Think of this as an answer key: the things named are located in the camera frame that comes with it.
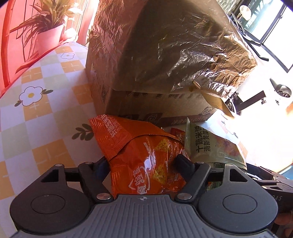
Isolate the round white object on stand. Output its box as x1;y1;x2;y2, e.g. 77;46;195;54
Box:
239;5;252;17

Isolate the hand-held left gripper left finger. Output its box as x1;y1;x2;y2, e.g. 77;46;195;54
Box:
41;158;114;203

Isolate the potted spider plant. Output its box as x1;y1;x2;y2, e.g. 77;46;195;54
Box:
9;0;83;74

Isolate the taped cardboard box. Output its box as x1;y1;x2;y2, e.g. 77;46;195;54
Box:
85;0;257;127

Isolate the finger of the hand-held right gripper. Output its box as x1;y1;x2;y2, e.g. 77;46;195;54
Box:
256;180;293;191
246;163;286;180

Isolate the person's right hand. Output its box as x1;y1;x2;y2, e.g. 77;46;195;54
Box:
273;212;293;238

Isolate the small red snack packet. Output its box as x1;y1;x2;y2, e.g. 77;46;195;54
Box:
170;128;186;143

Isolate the orange chip bag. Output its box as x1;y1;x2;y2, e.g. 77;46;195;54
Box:
89;114;190;197

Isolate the red wire chair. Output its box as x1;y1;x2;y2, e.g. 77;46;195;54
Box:
0;0;17;92

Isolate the pale green cracker bag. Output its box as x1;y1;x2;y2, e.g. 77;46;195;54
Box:
184;118;248;191

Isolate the black exercise bike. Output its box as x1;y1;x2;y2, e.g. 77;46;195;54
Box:
225;11;293;115

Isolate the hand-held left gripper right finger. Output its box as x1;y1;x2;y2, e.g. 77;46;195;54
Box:
174;154;252;203

